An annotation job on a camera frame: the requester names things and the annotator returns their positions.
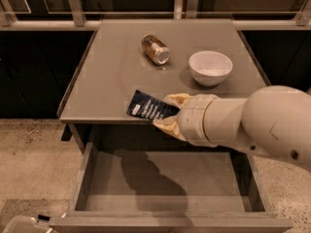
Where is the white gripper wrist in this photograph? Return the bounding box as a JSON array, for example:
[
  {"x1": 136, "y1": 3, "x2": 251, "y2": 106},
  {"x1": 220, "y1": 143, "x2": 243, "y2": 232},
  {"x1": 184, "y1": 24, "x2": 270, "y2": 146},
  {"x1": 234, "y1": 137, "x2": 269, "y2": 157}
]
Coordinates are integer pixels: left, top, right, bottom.
[{"x1": 152, "y1": 92, "x2": 222, "y2": 149}]

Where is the dark blue rxbar wrapper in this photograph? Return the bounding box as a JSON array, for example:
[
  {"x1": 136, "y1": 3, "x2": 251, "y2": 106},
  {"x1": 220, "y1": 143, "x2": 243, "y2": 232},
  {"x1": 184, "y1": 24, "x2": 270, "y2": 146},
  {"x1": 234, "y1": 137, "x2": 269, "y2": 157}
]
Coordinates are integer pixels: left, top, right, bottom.
[{"x1": 126, "y1": 90, "x2": 180, "y2": 120}]

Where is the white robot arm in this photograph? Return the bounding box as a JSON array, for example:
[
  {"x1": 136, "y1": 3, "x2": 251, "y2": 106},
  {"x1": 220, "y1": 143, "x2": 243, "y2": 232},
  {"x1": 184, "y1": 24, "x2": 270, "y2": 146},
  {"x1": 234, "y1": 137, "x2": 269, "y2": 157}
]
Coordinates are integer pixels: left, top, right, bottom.
[{"x1": 153, "y1": 85, "x2": 311, "y2": 170}]

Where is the grey cabinet with counter top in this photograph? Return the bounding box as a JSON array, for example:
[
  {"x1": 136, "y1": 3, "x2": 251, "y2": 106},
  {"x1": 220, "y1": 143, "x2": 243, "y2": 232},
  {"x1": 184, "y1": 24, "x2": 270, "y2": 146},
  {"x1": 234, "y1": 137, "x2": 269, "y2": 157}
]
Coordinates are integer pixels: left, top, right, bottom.
[{"x1": 58, "y1": 19, "x2": 268, "y2": 150}]

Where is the open grey top drawer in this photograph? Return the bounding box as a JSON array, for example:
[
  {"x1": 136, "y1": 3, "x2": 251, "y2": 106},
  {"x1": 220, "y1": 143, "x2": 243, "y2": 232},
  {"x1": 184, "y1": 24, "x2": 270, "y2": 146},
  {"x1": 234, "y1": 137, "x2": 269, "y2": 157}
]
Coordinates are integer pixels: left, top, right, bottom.
[{"x1": 50, "y1": 143, "x2": 293, "y2": 233}]

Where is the white ceramic bowl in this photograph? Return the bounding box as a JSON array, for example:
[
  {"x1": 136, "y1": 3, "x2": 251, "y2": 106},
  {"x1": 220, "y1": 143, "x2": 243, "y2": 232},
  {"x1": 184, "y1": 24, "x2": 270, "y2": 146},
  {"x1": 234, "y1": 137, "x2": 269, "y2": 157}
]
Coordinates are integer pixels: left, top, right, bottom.
[{"x1": 189, "y1": 50, "x2": 233, "y2": 86}]

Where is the glass jar with metal lid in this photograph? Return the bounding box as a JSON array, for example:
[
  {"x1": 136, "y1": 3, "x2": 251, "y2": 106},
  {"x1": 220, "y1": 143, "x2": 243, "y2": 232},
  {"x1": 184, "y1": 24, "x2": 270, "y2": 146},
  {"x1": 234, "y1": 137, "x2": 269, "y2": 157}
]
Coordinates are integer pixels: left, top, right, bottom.
[{"x1": 141, "y1": 34, "x2": 170, "y2": 65}]

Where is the white plastic bin corner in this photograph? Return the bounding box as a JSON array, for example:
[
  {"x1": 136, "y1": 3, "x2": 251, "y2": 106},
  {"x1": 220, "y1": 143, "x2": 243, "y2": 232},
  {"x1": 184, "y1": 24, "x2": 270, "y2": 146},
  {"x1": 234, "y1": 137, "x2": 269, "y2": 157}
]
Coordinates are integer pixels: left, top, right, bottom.
[{"x1": 2, "y1": 216, "x2": 52, "y2": 233}]

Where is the metal railing frame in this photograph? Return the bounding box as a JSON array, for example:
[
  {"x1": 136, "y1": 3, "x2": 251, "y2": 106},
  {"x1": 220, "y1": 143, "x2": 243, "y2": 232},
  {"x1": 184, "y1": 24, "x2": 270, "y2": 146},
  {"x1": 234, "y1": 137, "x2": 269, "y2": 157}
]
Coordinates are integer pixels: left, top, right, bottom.
[{"x1": 1, "y1": 0, "x2": 310, "y2": 25}]

